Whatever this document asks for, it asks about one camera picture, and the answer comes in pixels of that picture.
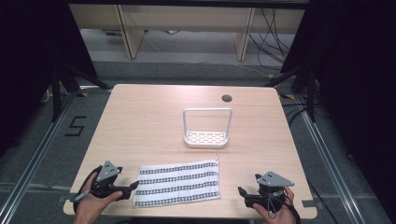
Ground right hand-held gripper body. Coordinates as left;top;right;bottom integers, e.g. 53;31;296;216
247;170;295;215

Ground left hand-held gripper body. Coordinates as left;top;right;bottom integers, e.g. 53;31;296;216
70;160;125;203

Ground person's right hand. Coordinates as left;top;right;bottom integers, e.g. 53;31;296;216
252;186;297;224

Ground person's left hand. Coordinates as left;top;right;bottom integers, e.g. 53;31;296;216
73;180;124;224

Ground white striped dish towel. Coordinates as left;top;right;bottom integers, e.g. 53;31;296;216
133;159;222;209

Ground white towel rack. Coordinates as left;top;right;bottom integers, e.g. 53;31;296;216
182;106;234;149

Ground black metal stand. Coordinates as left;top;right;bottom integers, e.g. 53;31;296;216
50;61;114;123
263;63;318;123

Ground dark curtain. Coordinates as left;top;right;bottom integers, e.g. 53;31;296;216
279;0;396;216
0;0;98;158

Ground beige wooden desk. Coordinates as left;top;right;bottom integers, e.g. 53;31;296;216
68;3;306;63

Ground black wrist strap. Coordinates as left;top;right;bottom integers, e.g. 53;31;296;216
279;197;303;224

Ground black floor cable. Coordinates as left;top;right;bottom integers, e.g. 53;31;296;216
306;178;341;224

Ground aluminium floor rail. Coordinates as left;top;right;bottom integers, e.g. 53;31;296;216
0;92;78;224
297;94;367;224

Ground black hanging cables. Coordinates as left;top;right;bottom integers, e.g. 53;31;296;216
247;7;297;71

